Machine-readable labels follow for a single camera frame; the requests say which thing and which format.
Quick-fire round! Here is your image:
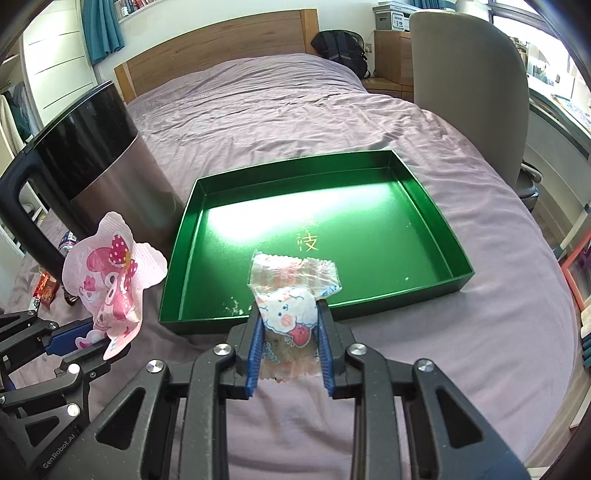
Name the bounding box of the black backpack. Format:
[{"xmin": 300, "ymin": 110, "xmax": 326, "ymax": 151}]
[{"xmin": 311, "ymin": 30, "xmax": 370, "ymax": 80}]

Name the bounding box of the wooden bedside cabinet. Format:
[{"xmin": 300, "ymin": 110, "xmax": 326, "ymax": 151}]
[{"xmin": 362, "ymin": 30, "xmax": 414, "ymax": 102}]

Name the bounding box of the white wardrobe shelving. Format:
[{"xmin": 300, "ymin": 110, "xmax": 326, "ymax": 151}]
[{"xmin": 0, "ymin": 0, "xmax": 100, "ymax": 259}]

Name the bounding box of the black and copper kettle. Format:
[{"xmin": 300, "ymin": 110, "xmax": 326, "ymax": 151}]
[{"xmin": 1, "ymin": 82, "xmax": 184, "ymax": 278}]

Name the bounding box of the pink strawberry cartoon snack packet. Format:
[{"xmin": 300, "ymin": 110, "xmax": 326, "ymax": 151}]
[{"xmin": 61, "ymin": 212, "xmax": 168, "ymax": 360}]

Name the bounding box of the clear cartoon snack packet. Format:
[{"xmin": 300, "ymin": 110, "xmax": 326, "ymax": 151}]
[{"xmin": 249, "ymin": 252, "xmax": 342, "ymax": 382}]

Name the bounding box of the beige office chair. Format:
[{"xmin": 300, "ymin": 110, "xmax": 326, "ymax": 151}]
[{"xmin": 410, "ymin": 10, "xmax": 543, "ymax": 210}]

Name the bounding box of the row of books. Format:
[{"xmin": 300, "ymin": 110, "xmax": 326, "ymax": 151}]
[{"xmin": 113, "ymin": 0, "xmax": 156, "ymax": 21}]

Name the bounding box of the purple bed sheet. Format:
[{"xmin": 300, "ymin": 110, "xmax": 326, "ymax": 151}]
[{"xmin": 1, "ymin": 54, "xmax": 576, "ymax": 479}]

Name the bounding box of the teal curtain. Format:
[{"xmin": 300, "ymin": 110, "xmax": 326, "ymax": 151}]
[{"xmin": 82, "ymin": 0, "xmax": 125, "ymax": 66}]

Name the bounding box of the wooden headboard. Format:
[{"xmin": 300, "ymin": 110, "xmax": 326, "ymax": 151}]
[{"xmin": 114, "ymin": 9, "xmax": 320, "ymax": 103}]

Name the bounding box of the blue grey snack bag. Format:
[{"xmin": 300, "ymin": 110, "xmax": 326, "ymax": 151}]
[{"xmin": 58, "ymin": 231, "xmax": 78, "ymax": 257}]

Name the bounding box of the long red snack packet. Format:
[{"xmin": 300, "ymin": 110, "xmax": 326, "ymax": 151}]
[{"xmin": 28, "ymin": 271, "xmax": 59, "ymax": 312}]

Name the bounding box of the green shallow tray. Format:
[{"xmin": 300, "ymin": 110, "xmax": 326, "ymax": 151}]
[{"xmin": 158, "ymin": 150, "xmax": 474, "ymax": 335}]

